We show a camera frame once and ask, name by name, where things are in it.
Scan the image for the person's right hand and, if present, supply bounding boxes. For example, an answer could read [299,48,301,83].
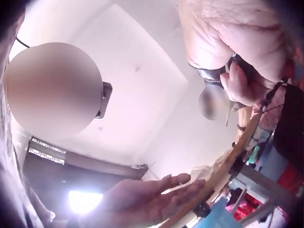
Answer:
[177,0,296,108]

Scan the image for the person's left hand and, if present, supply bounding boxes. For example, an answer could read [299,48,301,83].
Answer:
[78,173,206,228]

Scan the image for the person's left fingers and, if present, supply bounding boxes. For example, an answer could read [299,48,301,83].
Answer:
[145,173,206,214]

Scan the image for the person's right fingers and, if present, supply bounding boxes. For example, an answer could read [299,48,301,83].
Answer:
[220,62,264,107]

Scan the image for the blue fabric piece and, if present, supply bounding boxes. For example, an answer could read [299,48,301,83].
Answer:
[207,197,237,228]

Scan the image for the wooden embroidery hoop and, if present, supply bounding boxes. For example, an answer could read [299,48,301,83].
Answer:
[163,110,263,228]

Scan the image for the black cloth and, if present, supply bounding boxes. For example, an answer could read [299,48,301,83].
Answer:
[273,85,304,164]

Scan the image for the red pink cloth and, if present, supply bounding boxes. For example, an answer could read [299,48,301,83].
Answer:
[232,192,270,222]

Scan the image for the dark window with lattice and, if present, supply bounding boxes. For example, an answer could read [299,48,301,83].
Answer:
[24,137,149,228]

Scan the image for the person's body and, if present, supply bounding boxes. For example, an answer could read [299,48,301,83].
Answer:
[0,0,56,228]

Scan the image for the grey metal frame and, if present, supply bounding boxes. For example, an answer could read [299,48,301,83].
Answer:
[227,164,289,228]

